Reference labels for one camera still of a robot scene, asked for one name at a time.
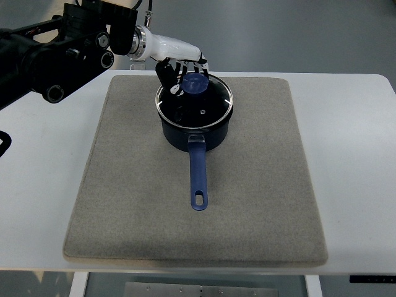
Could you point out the white table leg right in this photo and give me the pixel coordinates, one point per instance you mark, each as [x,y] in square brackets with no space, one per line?
[313,286]

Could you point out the white table leg left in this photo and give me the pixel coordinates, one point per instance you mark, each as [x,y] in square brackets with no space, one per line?
[79,284]

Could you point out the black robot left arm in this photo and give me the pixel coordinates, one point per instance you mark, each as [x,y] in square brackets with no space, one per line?
[59,56]

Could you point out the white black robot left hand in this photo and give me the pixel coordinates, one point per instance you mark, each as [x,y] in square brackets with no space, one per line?
[173,58]

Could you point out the white table leg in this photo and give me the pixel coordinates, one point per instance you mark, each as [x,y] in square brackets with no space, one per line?
[79,284]
[313,286]

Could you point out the dark blue saucepan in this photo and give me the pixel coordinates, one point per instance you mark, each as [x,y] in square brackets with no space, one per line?
[196,139]

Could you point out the glass lid with blue knob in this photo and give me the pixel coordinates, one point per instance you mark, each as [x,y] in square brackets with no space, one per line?
[205,102]

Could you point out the grey felt mat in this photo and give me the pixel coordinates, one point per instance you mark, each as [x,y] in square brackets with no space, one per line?
[247,203]

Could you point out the black table control panel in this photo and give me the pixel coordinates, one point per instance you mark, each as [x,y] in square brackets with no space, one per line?
[375,279]

